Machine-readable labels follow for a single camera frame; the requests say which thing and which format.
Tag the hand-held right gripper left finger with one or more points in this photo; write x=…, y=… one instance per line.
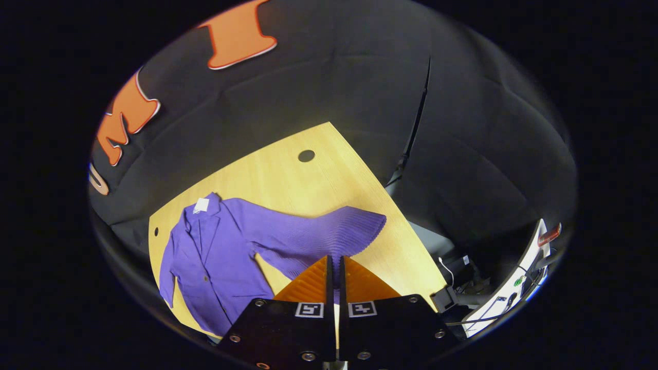
x=330, y=329

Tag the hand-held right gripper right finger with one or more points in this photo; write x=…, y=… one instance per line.
x=343, y=329

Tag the purple knit cardigan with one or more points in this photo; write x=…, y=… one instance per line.
x=216, y=257

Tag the white panel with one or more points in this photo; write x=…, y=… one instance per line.
x=514, y=288

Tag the black backdrop cloth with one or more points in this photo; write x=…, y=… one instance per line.
x=334, y=77

